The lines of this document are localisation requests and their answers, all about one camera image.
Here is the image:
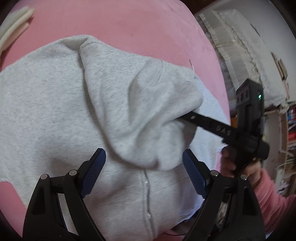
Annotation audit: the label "light grey zip hoodie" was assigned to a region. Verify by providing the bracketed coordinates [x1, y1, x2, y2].
[1, 35, 229, 240]

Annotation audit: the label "white lace curtain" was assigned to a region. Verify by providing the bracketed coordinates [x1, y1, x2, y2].
[196, 9, 288, 111]

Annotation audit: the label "pink pajama legs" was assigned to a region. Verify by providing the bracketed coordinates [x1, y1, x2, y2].
[156, 229, 188, 241]

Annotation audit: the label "folded cream garment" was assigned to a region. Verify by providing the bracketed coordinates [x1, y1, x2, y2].
[0, 6, 35, 54]

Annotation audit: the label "pink bed blanket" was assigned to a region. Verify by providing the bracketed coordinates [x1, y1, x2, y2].
[1, 1, 230, 235]

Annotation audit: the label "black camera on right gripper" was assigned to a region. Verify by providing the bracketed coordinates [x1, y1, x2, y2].
[236, 78, 264, 138]

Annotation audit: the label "cluttered bookshelf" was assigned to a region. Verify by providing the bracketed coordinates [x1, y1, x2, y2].
[263, 103, 295, 197]

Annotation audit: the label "right hand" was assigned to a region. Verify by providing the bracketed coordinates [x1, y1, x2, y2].
[220, 146, 261, 189]

